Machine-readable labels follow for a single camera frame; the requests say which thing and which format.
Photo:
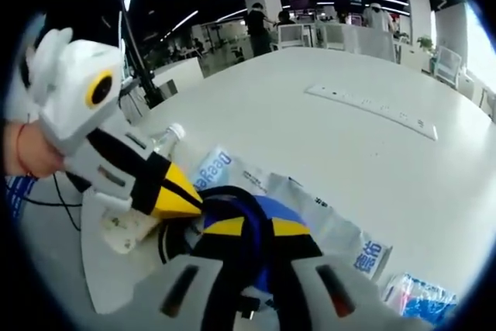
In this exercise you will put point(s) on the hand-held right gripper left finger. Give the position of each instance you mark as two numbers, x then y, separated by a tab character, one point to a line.
217	245

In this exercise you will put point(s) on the white floral tissue roll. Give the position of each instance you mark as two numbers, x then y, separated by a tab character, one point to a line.
124	230

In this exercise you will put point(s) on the blue snack packet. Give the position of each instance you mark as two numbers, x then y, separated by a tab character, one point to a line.
217	170

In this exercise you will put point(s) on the black metal stand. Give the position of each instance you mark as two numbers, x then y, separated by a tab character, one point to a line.
141	71

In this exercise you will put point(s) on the blue white crinkly packet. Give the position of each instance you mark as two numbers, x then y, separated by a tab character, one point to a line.
422	300

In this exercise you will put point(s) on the white office chair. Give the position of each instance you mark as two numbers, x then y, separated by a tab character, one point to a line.
448	65
295	36

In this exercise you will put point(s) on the blue printed badge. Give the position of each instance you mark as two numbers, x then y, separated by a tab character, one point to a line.
19	195

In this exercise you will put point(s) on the clear plastic bottle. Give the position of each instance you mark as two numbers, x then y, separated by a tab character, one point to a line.
177	130

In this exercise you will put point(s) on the green potted plant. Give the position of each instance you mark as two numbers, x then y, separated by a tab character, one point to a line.
425	42

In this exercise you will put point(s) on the person's left hand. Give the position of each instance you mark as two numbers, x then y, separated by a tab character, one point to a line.
44	156

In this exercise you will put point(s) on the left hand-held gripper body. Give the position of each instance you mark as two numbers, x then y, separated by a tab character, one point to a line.
69	87

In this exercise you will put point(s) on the white table power strip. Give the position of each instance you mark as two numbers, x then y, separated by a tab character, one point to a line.
372	108

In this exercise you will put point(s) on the white table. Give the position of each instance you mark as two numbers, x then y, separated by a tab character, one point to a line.
310	145

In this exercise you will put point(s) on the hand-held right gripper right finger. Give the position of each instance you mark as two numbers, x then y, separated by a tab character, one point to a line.
302	249

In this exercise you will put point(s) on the transparent printed plastic bag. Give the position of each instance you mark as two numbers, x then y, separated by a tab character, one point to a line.
333	226

